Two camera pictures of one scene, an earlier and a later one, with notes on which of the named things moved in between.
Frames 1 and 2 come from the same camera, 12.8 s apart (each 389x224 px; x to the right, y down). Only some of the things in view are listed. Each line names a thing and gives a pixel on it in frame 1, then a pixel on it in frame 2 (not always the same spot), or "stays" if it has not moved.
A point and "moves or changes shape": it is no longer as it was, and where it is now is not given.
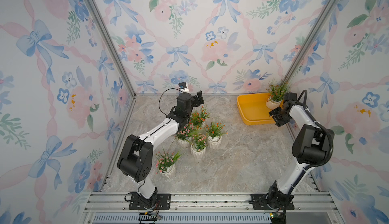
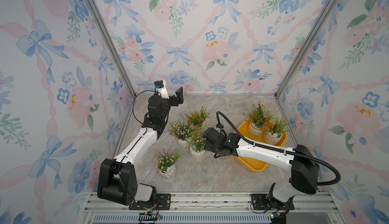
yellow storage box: x=253 y=109 -> x=253 y=164
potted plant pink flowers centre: x=183 y=137 stays
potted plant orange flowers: x=198 y=119 stays
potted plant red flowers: x=276 y=93 -> x=259 y=117
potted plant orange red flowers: x=214 y=133 moves or changes shape
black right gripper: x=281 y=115 -> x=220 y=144
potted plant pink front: x=165 y=164 stays
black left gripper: x=200 y=100 -> x=180 y=100
